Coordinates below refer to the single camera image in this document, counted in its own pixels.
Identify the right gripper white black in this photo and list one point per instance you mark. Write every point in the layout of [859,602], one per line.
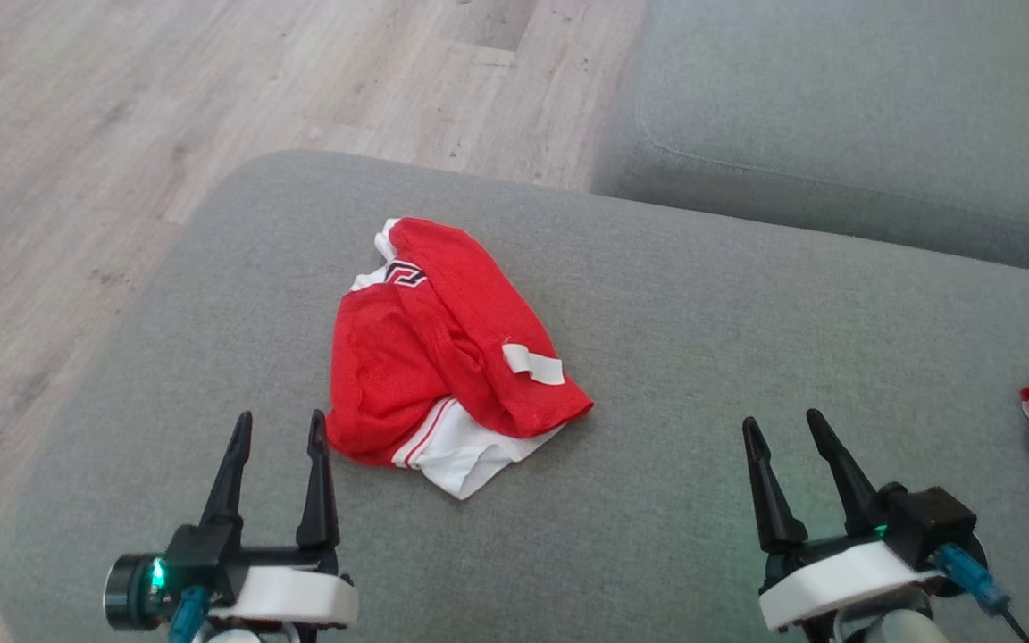
[836,576]

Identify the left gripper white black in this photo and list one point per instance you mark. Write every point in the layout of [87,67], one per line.
[291,594]

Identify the red white sports jersey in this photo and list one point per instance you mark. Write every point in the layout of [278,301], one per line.
[425,357]

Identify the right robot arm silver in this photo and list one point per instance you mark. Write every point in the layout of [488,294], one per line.
[890,630]

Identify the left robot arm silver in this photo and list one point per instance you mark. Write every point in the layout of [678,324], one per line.
[229,637]

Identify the grey sofa seat cushion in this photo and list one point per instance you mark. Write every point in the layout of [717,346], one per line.
[657,357]

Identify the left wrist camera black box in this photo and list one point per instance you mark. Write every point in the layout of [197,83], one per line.
[202,558]

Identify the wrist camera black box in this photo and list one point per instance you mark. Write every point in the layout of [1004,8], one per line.
[925,522]
[202,558]

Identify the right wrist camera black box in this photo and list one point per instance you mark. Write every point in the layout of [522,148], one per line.
[925,522]

